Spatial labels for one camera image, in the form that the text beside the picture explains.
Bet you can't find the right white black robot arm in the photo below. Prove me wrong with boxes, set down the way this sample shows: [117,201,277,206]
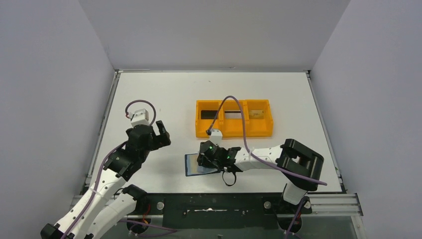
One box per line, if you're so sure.
[197,138,326,213]

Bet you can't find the gold credit card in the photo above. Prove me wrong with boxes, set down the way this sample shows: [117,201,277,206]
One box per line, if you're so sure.
[248,110,265,119]

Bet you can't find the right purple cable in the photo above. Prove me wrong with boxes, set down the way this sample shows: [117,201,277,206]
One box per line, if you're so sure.
[206,96,327,186]

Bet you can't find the purple cable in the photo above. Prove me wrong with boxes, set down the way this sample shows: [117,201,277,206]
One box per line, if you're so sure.
[61,100,177,239]
[206,96,327,186]

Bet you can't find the orange three-compartment tray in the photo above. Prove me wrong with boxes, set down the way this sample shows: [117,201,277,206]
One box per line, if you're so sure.
[195,99,274,138]

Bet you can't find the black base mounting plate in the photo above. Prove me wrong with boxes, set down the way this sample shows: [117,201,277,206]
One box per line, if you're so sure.
[128,193,299,230]

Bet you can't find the black VIP credit card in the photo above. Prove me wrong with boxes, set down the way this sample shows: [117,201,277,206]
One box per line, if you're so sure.
[200,110,218,120]

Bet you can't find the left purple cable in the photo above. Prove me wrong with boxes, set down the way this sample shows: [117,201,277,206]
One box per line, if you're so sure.
[61,100,177,239]

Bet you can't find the aluminium frame rail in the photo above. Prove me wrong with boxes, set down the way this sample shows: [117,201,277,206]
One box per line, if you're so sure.
[306,194,363,217]

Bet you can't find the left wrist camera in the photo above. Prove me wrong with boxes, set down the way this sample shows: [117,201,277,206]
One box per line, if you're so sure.
[130,109,150,128]

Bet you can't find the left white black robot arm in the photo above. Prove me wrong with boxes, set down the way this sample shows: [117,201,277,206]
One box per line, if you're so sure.
[40,120,171,239]

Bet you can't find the blue leather card holder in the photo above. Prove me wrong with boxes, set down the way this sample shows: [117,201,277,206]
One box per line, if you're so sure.
[185,154,219,177]

